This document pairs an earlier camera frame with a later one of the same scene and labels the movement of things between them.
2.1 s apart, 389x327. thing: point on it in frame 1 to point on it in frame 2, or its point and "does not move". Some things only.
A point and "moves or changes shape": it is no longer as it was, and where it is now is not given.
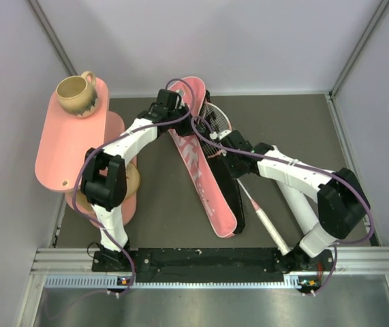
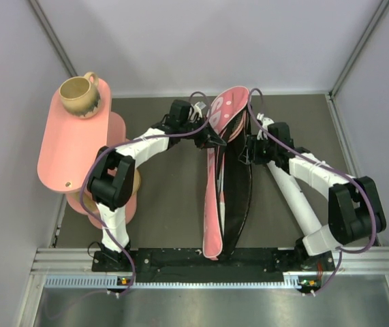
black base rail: (310, 266) does not move
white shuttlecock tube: (301, 210) does not move
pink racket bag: (217, 178) moves or changes shape
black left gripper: (187, 130) to (208, 137)
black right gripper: (235, 174) to (253, 144)
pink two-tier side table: (66, 139) does not move
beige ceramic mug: (78, 94) does not move
